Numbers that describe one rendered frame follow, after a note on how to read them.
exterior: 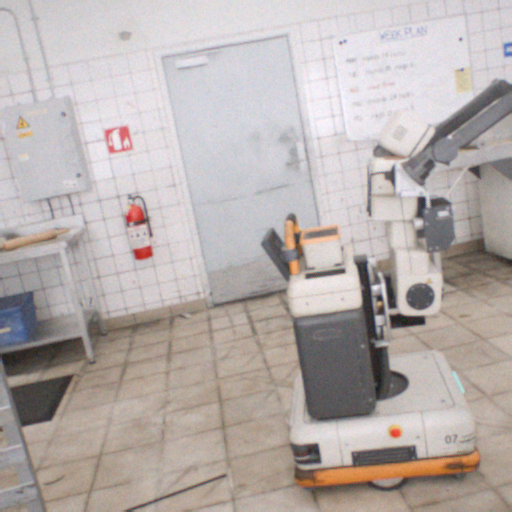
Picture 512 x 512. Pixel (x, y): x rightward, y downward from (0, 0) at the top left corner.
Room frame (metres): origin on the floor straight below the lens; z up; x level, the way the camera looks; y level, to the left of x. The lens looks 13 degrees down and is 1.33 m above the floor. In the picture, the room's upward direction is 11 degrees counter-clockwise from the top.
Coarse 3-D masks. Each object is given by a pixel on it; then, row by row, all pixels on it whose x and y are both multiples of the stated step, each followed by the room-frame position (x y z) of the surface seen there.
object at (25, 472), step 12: (0, 360) 1.15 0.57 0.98; (0, 384) 1.13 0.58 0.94; (0, 396) 1.13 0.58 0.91; (12, 408) 1.13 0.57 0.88; (12, 432) 1.13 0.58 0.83; (12, 444) 1.13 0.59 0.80; (24, 444) 1.14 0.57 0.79; (24, 468) 1.13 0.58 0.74; (24, 480) 1.13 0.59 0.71; (36, 480) 1.15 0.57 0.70; (36, 504) 1.13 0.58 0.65
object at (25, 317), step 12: (0, 300) 4.27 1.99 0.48; (12, 300) 4.18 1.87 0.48; (24, 300) 4.08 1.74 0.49; (0, 312) 3.90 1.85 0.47; (12, 312) 3.92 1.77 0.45; (24, 312) 4.03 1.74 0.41; (0, 324) 3.92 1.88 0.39; (12, 324) 3.93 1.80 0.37; (24, 324) 3.97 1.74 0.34; (36, 324) 4.26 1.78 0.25; (0, 336) 3.92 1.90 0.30; (12, 336) 3.93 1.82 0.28; (24, 336) 3.95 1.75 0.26
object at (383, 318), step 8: (376, 280) 2.16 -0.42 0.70; (376, 288) 2.08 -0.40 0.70; (384, 288) 2.06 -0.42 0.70; (376, 296) 2.08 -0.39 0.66; (384, 296) 2.06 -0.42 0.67; (392, 296) 2.14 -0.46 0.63; (384, 304) 2.06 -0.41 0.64; (384, 312) 2.12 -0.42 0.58; (376, 320) 2.08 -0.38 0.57; (384, 320) 2.08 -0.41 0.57; (392, 320) 2.13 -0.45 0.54; (400, 320) 2.11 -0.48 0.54; (408, 320) 2.06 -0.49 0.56; (416, 320) 2.05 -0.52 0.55; (424, 320) 2.05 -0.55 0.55; (392, 328) 2.07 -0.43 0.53
